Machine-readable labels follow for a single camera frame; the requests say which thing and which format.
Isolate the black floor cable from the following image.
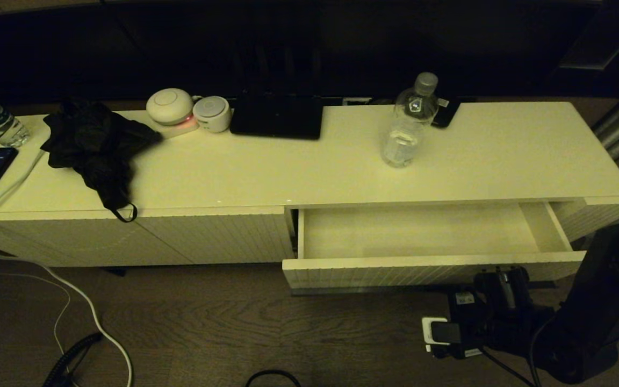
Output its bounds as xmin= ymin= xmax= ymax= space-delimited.
xmin=245 ymin=370 xmax=302 ymax=387

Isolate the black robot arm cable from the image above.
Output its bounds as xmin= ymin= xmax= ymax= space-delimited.
xmin=479 ymin=347 xmax=538 ymax=387

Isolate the white ribbed drawer black handle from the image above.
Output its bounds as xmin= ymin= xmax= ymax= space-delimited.
xmin=282 ymin=200 xmax=587 ymax=295

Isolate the thick white cable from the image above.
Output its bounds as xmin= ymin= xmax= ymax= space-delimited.
xmin=0 ymin=149 xmax=134 ymax=387

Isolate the large white round device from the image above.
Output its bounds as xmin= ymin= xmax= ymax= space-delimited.
xmin=146 ymin=88 xmax=194 ymax=126

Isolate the black corrugated hose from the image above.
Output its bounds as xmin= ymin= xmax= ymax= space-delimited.
xmin=44 ymin=332 xmax=105 ymax=387

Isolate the black HDMI box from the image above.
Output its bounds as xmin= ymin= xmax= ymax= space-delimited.
xmin=430 ymin=98 xmax=460 ymax=129

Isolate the black flat set-top box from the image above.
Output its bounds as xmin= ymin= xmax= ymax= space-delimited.
xmin=230 ymin=92 xmax=324 ymax=140

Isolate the white ribbed cabinet door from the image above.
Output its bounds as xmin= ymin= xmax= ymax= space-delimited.
xmin=138 ymin=206 xmax=295 ymax=266

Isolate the black folded umbrella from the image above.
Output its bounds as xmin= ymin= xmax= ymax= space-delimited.
xmin=41 ymin=101 xmax=163 ymax=223

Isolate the white base pad red light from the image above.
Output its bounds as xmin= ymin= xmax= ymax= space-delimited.
xmin=154 ymin=114 xmax=200 ymax=139

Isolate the white low cabinet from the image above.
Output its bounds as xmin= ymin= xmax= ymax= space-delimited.
xmin=0 ymin=101 xmax=619 ymax=268

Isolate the small white round speaker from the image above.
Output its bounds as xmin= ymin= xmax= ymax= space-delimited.
xmin=192 ymin=96 xmax=232 ymax=133

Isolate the thin white cable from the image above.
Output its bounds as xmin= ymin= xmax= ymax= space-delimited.
xmin=0 ymin=253 xmax=71 ymax=355

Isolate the dark side cabinet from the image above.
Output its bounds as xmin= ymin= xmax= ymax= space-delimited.
xmin=554 ymin=0 xmax=619 ymax=73

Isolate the clear plastic water bottle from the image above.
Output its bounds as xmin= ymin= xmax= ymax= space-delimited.
xmin=379 ymin=72 xmax=440 ymax=168

